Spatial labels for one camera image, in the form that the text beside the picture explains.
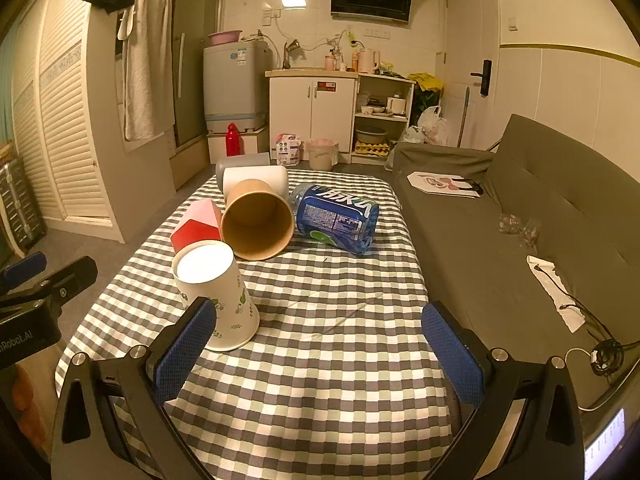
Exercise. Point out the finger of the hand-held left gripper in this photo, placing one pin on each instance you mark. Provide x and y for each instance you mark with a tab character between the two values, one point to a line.
67	277
25	266

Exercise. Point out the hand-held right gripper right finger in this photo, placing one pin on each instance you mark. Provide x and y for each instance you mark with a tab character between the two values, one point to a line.
452	355

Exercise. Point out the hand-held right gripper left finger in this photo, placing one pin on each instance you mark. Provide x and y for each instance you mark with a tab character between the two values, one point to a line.
184	347

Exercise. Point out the white green-printed paper cup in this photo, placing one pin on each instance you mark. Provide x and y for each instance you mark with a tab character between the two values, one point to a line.
220	290

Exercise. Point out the red and pink paper cup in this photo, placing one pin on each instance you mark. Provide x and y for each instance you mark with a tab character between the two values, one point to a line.
197	227

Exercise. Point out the brown kraft paper cup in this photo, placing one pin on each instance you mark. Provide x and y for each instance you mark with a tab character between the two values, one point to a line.
257	227

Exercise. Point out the plain white cup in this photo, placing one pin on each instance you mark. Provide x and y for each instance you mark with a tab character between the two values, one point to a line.
260	174

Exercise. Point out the dark suitcase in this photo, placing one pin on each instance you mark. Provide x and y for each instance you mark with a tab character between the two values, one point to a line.
17	210

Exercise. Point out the grey sofa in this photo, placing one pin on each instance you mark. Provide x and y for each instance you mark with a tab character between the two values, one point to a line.
475	240

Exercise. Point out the white paper on sofa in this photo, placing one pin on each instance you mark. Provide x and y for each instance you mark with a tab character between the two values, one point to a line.
550	285

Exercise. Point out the checked tablecloth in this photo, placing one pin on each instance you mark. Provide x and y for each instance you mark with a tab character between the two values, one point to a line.
320	360

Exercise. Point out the crumpled clear plastic wrap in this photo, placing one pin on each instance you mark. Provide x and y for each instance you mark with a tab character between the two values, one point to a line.
520	227

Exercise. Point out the white louvred wardrobe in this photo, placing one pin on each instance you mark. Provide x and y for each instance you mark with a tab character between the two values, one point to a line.
65	110

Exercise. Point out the blue label plastic bottle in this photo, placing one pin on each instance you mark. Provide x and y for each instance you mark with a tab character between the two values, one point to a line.
335	217

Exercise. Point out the red bottle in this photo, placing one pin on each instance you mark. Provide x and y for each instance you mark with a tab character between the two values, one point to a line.
233	141

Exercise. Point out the white towel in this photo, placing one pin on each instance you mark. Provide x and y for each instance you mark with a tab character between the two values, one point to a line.
145	70

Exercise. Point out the egg tray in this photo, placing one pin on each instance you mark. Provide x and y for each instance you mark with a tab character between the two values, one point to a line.
371	148

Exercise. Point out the tissue pack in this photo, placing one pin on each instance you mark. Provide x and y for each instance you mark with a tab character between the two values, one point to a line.
288	150

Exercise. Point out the white plastic bag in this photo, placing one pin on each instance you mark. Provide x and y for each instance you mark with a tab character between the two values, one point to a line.
432	125

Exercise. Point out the white open shelf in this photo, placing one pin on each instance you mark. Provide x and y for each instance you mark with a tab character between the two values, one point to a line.
407	125

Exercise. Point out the grey bowl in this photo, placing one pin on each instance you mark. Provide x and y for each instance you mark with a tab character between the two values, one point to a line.
371	134

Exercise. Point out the trash bin with pink liner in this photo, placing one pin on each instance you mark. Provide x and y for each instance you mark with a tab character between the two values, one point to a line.
322	155

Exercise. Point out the glass shower door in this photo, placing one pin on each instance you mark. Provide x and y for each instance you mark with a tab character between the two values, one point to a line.
192	60

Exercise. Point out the grey washing machine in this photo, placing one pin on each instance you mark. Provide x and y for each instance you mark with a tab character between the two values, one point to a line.
232	85

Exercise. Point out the white jug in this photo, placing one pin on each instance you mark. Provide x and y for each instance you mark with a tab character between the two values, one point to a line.
396	105

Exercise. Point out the white sink cabinet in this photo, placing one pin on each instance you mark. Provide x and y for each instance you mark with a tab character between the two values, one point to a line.
310	110

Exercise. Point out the yellow bag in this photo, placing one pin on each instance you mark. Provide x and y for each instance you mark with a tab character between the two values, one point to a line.
425	82

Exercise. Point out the pink basin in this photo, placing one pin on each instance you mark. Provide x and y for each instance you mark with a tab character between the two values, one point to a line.
225	37

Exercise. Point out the pink kettle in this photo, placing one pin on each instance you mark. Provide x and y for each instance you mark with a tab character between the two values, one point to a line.
367	61

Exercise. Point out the metal faucet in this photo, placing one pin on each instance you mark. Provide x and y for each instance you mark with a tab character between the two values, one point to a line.
291	50

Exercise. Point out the white door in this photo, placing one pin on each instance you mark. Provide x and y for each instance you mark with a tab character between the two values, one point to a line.
470	25

